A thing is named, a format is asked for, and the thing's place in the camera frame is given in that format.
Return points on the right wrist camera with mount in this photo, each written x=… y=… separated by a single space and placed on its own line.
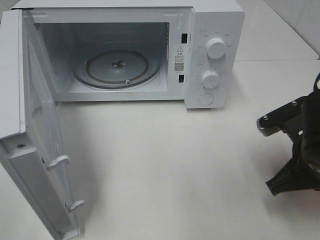
x=286 y=118

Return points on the white microwave door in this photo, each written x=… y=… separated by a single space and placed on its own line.
x=31 y=145

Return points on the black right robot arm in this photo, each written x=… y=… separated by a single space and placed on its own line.
x=311 y=129

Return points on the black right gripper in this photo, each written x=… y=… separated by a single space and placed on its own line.
x=295 y=175

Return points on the glass microwave turntable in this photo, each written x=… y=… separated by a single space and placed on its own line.
x=116 y=69

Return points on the white microwave oven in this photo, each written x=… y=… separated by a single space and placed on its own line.
x=174 y=31

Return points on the white microwave knob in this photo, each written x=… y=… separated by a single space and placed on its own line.
x=210 y=79
x=215 y=48

